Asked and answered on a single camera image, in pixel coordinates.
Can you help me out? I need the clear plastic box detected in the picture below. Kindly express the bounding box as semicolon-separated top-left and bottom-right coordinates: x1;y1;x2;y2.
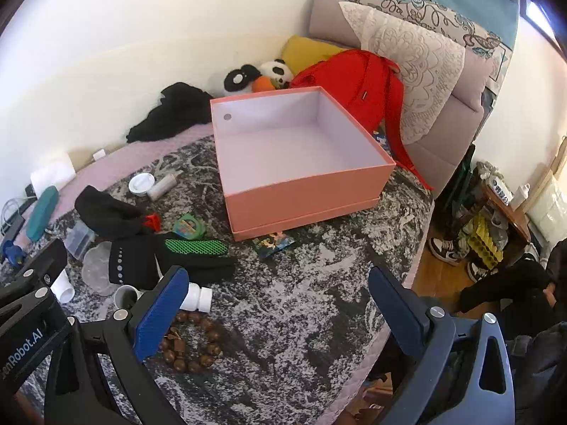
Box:
63;220;96;260

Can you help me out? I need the silver bottle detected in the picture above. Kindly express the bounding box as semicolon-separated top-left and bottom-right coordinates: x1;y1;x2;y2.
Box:
146;170;184;201

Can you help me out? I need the panda plush toy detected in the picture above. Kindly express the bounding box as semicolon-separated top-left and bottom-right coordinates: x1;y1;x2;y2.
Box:
259;59;294;89

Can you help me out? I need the wooden side table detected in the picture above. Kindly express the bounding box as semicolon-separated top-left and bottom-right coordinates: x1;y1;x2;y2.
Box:
481;183;532;242

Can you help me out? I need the pink cardboard box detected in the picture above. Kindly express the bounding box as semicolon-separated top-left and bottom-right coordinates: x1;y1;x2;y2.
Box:
209;86;396;242

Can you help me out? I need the red backpack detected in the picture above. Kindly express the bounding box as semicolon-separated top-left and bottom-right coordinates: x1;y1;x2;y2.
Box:
290;50;435;191

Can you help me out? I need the black white plush toy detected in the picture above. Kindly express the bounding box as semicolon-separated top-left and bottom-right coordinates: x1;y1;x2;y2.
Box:
223;64;263;97

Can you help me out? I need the green tape roll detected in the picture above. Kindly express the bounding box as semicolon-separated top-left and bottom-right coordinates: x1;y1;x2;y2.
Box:
173;215;207;240

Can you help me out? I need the pink quilted sheet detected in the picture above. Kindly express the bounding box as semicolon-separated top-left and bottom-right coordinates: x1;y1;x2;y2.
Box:
44;121;218;213

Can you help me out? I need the white lace cloth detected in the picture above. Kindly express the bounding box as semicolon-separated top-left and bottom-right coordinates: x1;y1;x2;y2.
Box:
339;1;466;145

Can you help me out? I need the black white sneaker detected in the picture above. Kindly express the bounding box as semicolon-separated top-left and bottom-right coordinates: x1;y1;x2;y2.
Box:
467;260;499;284
429;236;469;266

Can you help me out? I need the white pill bottle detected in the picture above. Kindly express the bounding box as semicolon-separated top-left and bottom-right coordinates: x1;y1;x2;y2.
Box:
179;282;213;313

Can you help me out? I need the small blue tool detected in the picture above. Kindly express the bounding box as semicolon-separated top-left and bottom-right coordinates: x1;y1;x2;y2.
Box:
0;240;25;268

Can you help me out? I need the person's black trouser leg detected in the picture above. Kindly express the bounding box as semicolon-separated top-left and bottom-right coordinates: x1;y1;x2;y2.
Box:
458;259;567;315

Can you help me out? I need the black glove with green mesh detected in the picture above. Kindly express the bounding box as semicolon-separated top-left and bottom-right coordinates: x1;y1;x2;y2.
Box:
108;230;237;288

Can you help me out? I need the small white bottle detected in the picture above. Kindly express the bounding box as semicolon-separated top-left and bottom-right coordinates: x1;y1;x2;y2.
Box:
509;183;531;211

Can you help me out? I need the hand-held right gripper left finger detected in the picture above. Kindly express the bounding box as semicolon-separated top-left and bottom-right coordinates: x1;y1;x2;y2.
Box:
44;266;190;425

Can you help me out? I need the mauve padded headboard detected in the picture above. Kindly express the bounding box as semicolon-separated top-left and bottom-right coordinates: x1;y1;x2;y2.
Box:
309;0;494;200

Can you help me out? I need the dark green folding frame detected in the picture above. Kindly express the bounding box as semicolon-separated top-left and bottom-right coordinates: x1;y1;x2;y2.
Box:
443;144;477;240

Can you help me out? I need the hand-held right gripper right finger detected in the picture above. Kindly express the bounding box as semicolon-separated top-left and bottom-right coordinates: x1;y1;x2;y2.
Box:
369;266;517;425

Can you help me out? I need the grey mug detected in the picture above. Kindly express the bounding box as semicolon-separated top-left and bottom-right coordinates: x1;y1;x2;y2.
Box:
114;284;145;313

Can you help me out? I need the colourful card packet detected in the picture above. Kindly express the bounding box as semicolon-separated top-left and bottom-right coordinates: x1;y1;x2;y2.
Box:
252;231;295;260

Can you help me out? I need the yellow plastic rack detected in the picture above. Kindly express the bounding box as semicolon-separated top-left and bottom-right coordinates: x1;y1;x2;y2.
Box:
463;215;503;268

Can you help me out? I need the white plastic bag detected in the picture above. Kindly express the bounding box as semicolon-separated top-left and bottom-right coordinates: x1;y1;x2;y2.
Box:
529;177;567;240

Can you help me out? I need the black clothing pile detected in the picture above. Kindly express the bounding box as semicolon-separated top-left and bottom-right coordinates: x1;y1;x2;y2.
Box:
126;82;215;143

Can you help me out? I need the wooden bead bracelet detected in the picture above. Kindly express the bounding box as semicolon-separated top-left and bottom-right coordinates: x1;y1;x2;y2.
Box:
159;311;223;373

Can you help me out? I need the blue cushion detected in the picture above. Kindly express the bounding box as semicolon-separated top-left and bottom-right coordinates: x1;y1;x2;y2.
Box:
348;0;520;49

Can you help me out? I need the grey printed blanket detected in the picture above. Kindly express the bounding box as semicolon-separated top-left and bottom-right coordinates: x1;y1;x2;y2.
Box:
0;135;437;425

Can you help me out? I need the black power adapter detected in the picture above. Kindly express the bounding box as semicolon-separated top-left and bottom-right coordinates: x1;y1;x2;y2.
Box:
2;215;27;236

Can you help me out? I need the teal glasses case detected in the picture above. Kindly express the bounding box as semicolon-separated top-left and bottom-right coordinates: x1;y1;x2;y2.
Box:
25;185;60;243

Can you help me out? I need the black knit hat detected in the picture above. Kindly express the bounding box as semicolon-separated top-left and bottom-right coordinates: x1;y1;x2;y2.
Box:
74;185;147;240

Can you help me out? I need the white round lid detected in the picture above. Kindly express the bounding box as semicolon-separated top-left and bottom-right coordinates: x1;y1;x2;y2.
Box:
128;174;156;196

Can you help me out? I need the white pipe fitting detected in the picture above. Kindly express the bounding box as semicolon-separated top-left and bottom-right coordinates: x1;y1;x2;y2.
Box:
50;270;76;304

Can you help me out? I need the yellow pillow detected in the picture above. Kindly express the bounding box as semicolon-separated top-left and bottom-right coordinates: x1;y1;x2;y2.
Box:
281;35;350;74

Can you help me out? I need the white blue bag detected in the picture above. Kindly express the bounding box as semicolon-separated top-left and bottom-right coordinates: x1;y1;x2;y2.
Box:
485;175;515;202

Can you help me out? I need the white paper box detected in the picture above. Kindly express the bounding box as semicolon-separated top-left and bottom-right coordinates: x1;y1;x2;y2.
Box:
29;154;76;196

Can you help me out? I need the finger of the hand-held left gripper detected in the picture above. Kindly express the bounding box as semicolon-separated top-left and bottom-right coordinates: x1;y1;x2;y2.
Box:
0;239;68;308

